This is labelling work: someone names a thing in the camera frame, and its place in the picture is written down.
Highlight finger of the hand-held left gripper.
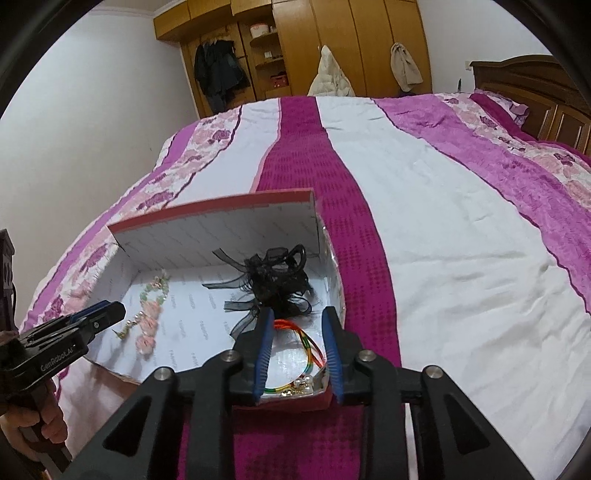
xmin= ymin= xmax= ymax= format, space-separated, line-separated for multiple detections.
xmin=74 ymin=302 xmax=127 ymax=343
xmin=20 ymin=301 xmax=116 ymax=346

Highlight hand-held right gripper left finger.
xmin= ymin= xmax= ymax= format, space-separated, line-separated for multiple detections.
xmin=69 ymin=307 xmax=276 ymax=480

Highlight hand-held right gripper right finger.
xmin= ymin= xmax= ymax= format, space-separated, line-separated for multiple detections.
xmin=322 ymin=306 xmax=522 ymax=480

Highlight rainbow string bracelet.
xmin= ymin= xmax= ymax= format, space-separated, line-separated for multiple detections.
xmin=263 ymin=319 xmax=329 ymax=398

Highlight pearl earrings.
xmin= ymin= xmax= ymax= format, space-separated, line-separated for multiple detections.
xmin=286 ymin=375 xmax=324 ymax=397

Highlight pale green bead bracelet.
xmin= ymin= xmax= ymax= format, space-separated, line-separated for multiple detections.
xmin=148 ymin=273 xmax=172 ymax=301

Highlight black lace hair clip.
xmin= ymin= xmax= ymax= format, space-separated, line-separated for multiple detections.
xmin=203 ymin=244 xmax=315 ymax=336

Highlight red cardboard box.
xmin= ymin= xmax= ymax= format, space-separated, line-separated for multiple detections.
xmin=85 ymin=188 xmax=346 ymax=411

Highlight person's left hand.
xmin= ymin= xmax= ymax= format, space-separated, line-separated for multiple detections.
xmin=0 ymin=401 xmax=69 ymax=462

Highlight dark wooden furniture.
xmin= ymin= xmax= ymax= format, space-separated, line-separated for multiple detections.
xmin=0 ymin=228 xmax=16 ymax=333

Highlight white puffer jacket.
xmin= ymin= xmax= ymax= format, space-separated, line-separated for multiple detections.
xmin=307 ymin=45 xmax=356 ymax=97

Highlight black hanging coats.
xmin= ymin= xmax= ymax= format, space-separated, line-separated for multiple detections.
xmin=194 ymin=39 xmax=250 ymax=114

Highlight beige hanging garment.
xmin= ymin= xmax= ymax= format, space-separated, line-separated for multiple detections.
xmin=390 ymin=42 xmax=424 ymax=92

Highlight purple floral pillow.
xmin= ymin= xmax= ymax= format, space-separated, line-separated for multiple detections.
xmin=471 ymin=90 xmax=531 ymax=129

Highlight wooden wardrobe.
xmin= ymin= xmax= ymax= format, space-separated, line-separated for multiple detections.
xmin=153 ymin=0 xmax=432 ymax=118

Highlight brown wooden headboard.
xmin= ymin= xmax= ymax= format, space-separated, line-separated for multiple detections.
xmin=470 ymin=54 xmax=591 ymax=155

